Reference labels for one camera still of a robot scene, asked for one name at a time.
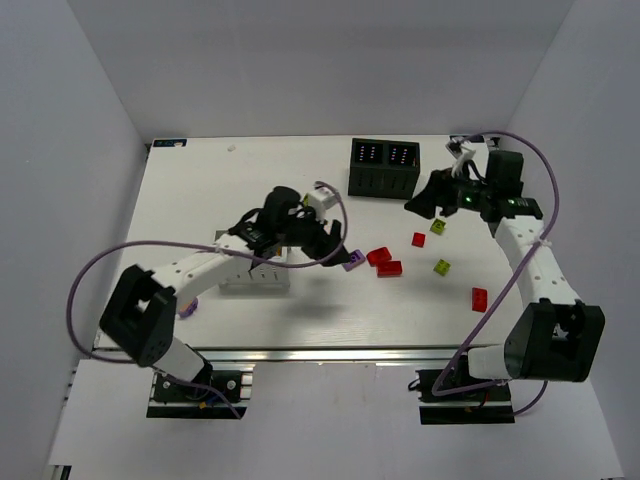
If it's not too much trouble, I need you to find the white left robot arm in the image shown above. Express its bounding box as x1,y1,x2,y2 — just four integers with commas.
99,182,350,388

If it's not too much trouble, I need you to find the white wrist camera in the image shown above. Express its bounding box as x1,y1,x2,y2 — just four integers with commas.
302,186,337,221
445,139,481,179

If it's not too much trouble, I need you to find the lime green small lego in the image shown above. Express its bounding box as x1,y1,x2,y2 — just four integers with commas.
430,218,446,235

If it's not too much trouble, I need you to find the purple orange lego piece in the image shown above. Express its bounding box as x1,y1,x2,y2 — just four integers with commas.
177,297,199,319

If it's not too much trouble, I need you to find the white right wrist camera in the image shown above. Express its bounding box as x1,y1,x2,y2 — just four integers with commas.
445,139,481,179

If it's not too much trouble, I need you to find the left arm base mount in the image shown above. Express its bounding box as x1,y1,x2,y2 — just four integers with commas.
146,362,254,420

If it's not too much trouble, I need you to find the lime green lego brick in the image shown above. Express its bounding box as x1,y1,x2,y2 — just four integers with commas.
433,259,451,276

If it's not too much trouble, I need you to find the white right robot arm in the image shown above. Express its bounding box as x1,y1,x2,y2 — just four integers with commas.
404,142,605,384

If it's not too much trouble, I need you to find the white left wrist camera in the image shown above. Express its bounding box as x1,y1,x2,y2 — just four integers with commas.
302,186,337,221

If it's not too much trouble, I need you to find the white double bin container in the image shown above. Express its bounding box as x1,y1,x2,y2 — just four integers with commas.
218,247,291,295

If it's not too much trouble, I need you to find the small red lego brick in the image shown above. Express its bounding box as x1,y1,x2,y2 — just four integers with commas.
411,232,426,248

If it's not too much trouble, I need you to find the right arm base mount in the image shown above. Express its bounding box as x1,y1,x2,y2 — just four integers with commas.
407,370,515,426

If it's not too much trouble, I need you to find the black double bin container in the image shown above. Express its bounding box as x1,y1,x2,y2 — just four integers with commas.
348,138,421,200

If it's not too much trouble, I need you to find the purple sloped lego brick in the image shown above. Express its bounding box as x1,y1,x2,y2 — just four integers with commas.
342,249,366,272

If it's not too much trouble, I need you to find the red sloped lego brick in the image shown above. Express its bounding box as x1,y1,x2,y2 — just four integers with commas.
366,247,392,267

